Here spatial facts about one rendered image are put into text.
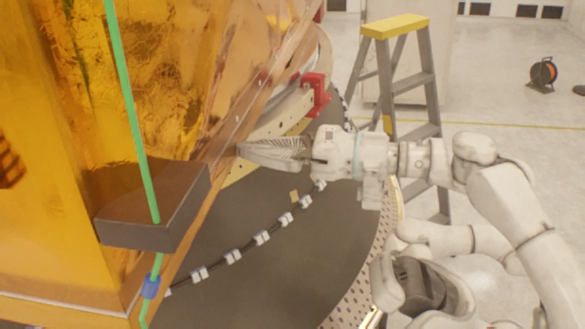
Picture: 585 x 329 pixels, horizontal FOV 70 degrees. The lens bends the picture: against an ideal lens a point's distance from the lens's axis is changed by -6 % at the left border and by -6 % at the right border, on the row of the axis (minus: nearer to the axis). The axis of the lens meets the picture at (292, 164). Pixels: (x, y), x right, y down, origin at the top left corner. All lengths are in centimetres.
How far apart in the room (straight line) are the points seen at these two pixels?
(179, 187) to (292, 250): 69
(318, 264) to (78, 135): 84
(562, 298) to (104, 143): 55
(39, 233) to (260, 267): 65
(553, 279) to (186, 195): 46
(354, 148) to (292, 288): 48
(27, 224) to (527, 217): 58
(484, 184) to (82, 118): 51
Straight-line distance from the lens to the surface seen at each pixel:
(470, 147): 69
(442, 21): 467
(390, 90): 236
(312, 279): 111
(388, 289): 89
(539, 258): 65
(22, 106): 36
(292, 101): 104
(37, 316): 55
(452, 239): 118
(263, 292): 102
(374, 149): 68
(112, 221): 38
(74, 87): 36
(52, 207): 40
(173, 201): 38
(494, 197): 65
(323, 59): 131
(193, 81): 46
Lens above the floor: 215
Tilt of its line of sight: 33 degrees down
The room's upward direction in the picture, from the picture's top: 2 degrees counter-clockwise
